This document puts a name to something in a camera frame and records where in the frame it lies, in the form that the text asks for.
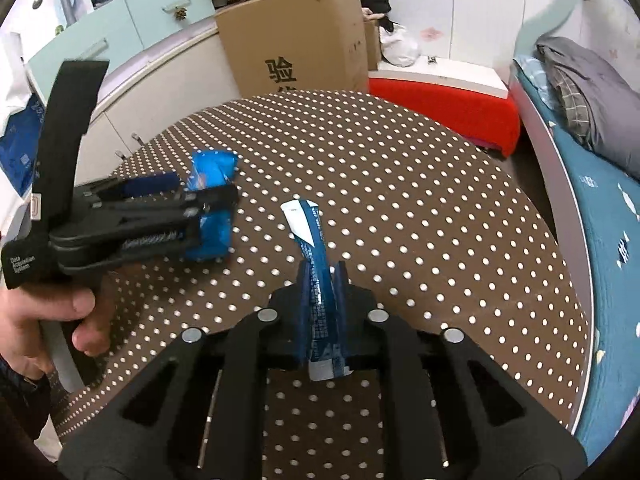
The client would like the large cardboard box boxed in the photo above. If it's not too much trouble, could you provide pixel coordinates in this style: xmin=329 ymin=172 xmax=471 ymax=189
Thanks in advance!
xmin=215 ymin=0 xmax=369 ymax=98

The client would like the white plastic bag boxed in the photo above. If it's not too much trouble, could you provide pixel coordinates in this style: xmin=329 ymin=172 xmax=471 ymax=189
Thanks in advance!
xmin=380 ymin=24 xmax=421 ymax=67

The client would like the blue snack wrapper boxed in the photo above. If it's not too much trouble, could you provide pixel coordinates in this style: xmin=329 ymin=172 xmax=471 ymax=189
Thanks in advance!
xmin=184 ymin=150 xmax=239 ymax=260

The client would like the blue bag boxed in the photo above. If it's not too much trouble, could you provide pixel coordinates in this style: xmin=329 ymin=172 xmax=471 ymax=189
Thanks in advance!
xmin=1 ymin=94 xmax=44 ymax=195

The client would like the person's left hand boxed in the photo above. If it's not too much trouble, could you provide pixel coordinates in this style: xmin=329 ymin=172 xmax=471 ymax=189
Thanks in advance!
xmin=1 ymin=275 xmax=116 ymax=380

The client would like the red storage bench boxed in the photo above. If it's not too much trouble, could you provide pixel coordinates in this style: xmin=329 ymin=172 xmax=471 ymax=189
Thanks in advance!
xmin=369 ymin=55 xmax=521 ymax=158

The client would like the grey folded duvet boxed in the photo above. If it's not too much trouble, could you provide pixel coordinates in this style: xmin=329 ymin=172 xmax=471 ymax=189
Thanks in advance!
xmin=536 ymin=36 xmax=639 ymax=179

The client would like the teal drawer cabinet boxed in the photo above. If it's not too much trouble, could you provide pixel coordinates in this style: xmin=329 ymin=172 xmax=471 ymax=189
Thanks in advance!
xmin=27 ymin=0 xmax=215 ymax=101

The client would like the brown polka dot tablecloth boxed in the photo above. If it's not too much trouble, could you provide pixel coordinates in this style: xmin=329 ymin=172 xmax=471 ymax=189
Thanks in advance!
xmin=55 ymin=91 xmax=590 ymax=479

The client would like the blue stick wrapper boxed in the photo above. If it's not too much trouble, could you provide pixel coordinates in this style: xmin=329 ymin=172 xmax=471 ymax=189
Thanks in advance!
xmin=281 ymin=198 xmax=352 ymax=382

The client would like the teal patterned mattress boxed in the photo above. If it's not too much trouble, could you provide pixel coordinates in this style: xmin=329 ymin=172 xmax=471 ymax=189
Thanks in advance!
xmin=511 ymin=65 xmax=639 ymax=460

